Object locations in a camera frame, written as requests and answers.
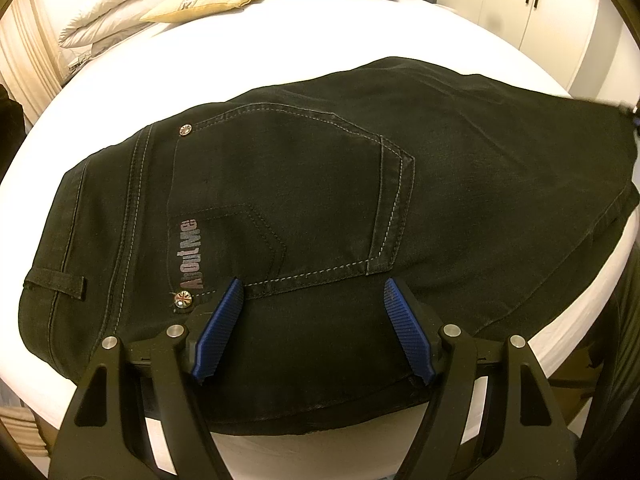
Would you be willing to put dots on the white wardrobe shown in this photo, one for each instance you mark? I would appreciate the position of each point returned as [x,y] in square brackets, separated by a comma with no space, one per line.
[550,10]

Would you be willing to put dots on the black denim pants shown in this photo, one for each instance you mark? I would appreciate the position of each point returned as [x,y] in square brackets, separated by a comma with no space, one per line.
[325,185]

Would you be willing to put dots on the cream curtain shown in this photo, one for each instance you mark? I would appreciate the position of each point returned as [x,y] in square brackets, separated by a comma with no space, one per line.
[30,60]

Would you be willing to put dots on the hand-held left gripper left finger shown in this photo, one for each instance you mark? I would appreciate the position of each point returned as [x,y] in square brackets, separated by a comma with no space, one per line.
[220,325]

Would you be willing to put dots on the folded cream duvet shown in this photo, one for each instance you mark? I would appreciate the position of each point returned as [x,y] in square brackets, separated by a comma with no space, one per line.
[120,5]

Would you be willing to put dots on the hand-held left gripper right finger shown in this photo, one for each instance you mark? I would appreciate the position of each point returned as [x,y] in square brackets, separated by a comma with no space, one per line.
[406,321]

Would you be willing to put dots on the bed with white sheet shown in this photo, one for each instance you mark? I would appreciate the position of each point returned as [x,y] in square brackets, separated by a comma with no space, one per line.
[150,60]

